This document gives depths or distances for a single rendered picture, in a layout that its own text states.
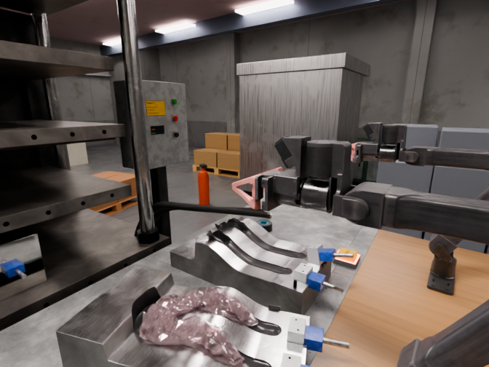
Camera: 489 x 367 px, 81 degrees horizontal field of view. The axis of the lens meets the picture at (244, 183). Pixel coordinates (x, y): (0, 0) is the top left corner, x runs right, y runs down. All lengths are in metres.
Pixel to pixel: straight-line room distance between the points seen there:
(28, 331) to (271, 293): 0.63
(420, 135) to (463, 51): 4.14
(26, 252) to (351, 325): 1.00
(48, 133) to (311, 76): 3.10
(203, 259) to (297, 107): 3.04
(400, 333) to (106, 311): 0.72
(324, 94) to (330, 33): 4.04
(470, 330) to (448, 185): 2.12
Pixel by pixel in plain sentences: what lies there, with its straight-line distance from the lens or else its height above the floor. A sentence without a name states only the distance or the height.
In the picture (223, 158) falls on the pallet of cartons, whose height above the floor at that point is 0.36.
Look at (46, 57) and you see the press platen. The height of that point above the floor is 1.51.
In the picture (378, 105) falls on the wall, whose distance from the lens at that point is 7.08.
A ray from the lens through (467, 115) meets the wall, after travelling 6.92.
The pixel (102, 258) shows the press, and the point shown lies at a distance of 1.28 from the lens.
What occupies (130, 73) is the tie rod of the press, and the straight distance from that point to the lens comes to 1.22.
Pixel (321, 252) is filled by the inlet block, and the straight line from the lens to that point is 0.92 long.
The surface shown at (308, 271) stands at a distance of 0.84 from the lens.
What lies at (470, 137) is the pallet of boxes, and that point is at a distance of 2.58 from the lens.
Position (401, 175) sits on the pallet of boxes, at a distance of 2.63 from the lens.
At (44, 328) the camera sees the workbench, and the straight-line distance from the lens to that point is 0.98.
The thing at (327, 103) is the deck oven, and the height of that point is 1.39.
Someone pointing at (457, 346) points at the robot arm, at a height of 1.02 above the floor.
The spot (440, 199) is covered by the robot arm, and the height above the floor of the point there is 1.23.
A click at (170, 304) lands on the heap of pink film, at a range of 0.77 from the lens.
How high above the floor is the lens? 1.36
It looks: 15 degrees down
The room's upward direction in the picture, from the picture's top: straight up
